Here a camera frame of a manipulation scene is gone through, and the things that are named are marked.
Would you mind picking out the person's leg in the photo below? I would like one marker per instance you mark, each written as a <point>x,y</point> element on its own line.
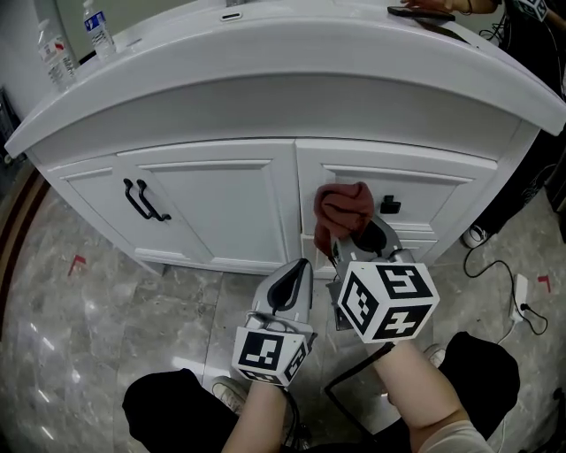
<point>177,411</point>
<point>482,380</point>

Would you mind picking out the black square drawer knob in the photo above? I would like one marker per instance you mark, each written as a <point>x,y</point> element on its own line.
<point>391,204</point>

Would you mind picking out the water bottle blue label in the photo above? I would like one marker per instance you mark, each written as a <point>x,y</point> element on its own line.
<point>99,33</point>

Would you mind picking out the person's right forearm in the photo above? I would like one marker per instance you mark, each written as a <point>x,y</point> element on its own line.
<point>415,393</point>

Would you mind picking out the person's left leg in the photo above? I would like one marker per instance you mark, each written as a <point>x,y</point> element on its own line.
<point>177,411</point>

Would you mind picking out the short white drawer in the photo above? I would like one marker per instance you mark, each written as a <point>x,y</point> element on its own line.
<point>420,245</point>

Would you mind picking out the white vanity cabinet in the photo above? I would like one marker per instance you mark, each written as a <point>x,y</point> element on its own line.
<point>265,88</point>

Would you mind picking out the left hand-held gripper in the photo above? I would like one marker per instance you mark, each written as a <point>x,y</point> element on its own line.
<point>265,354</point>

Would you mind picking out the person's right leg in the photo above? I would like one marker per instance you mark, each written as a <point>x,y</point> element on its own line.
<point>482,380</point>

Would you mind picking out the person's right shoe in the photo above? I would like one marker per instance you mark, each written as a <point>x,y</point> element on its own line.
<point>435,354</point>

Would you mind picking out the person's left shoe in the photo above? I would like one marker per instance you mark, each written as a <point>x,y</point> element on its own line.
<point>227,393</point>

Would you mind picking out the white cabinet door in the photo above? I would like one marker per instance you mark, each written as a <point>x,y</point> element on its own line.
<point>221,208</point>
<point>97,208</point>

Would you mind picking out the clear water bottle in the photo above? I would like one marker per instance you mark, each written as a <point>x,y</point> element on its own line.
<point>55,57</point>

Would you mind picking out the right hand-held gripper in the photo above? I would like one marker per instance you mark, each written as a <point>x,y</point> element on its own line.
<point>389,301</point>

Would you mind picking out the black office chair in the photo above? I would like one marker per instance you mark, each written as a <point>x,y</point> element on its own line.
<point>560,393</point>

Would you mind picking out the black metal rack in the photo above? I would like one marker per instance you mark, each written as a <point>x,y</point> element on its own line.
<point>6,119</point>

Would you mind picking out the person's left forearm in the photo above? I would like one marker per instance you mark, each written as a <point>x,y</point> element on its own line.
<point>261,420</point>

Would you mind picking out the dark red cloth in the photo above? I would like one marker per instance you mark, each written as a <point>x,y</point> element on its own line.
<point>342,212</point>

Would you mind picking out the white power strip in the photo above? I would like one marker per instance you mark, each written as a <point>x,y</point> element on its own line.
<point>519,292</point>

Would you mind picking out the person's shoe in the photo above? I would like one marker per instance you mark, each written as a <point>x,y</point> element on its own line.
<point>475,235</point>
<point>435,354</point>
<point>227,393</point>

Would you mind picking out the tall white drawer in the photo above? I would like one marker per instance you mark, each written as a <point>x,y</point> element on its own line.
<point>424,194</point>

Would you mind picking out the black phone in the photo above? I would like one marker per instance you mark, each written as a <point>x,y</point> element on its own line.
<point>420,12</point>

